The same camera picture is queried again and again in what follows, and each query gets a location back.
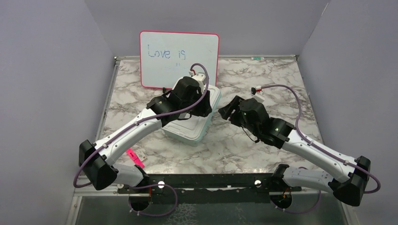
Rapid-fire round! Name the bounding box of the pink highlighter marker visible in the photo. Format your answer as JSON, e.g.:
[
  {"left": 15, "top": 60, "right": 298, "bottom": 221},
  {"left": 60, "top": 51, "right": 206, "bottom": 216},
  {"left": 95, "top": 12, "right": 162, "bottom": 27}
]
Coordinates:
[{"left": 126, "top": 148, "right": 146, "bottom": 168}]

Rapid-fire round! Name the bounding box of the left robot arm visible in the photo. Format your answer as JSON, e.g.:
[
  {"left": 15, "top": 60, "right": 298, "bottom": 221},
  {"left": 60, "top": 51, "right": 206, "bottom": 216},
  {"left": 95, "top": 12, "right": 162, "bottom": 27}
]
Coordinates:
[{"left": 73, "top": 74, "right": 213, "bottom": 193}]

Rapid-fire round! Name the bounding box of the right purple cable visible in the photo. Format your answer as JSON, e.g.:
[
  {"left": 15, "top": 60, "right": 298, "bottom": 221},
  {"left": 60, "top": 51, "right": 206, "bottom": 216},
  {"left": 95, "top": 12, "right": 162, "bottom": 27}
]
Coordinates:
[{"left": 260, "top": 84, "right": 382, "bottom": 215}]

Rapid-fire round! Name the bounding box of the white bin lid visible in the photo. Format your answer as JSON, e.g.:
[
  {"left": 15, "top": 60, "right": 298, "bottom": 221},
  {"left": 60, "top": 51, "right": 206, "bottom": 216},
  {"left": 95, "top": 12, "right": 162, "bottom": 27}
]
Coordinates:
[{"left": 162, "top": 74, "right": 221, "bottom": 146}]

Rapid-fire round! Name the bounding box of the pink framed whiteboard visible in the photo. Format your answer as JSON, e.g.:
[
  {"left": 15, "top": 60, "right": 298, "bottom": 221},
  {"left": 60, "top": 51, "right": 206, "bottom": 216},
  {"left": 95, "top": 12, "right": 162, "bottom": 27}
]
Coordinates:
[{"left": 139, "top": 30, "right": 220, "bottom": 89}]

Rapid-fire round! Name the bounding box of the teal plastic bin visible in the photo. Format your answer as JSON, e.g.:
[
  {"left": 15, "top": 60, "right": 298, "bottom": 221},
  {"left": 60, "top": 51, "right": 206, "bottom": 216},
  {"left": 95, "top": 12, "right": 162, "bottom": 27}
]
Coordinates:
[{"left": 162, "top": 85, "right": 222, "bottom": 147}]

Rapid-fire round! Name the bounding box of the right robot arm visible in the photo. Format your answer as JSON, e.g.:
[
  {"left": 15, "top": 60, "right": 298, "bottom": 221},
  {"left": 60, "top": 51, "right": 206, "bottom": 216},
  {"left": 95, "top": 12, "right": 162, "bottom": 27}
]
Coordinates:
[{"left": 218, "top": 96, "right": 371, "bottom": 206}]

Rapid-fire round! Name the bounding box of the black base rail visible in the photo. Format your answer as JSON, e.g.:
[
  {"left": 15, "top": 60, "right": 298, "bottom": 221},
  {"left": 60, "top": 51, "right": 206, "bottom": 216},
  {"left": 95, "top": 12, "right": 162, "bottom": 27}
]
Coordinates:
[{"left": 126, "top": 173, "right": 301, "bottom": 204}]

